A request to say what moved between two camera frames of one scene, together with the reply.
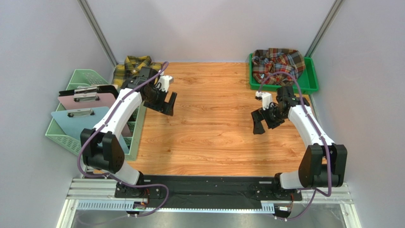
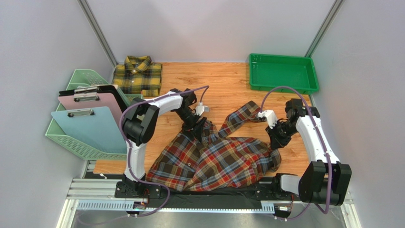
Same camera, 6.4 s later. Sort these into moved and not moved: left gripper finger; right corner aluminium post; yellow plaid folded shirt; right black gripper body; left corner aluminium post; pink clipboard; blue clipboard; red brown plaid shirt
Moved: left gripper finger; red brown plaid shirt; right black gripper body
Not moved: yellow plaid folded shirt; pink clipboard; blue clipboard; left corner aluminium post; right corner aluminium post
